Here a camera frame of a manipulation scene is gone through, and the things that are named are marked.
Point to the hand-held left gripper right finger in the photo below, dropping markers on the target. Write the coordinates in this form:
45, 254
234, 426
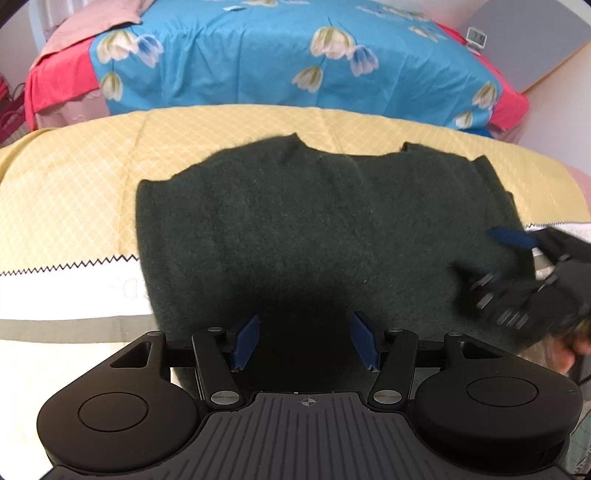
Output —
364, 344

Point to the grey board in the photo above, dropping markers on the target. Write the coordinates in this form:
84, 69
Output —
535, 41

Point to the person's right hand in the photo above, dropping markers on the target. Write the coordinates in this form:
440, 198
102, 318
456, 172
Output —
572, 350

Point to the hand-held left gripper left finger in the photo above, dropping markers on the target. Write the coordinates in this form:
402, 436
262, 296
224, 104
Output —
244, 345

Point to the dark green knit sweater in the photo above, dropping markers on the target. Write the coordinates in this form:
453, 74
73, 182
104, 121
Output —
277, 230

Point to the yellow and white patterned blanket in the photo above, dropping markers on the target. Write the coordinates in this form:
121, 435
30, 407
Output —
69, 194

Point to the maroon bag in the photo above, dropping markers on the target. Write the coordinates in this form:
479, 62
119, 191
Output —
8, 110

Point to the blue floral quilt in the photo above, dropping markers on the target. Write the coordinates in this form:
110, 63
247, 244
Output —
231, 60
55, 83

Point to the pink cloth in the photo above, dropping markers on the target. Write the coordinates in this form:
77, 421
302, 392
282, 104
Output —
83, 23

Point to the small white digital clock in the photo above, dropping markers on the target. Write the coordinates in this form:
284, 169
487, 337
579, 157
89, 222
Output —
476, 38

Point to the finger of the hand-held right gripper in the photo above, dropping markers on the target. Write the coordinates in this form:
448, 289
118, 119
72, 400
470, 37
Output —
510, 237

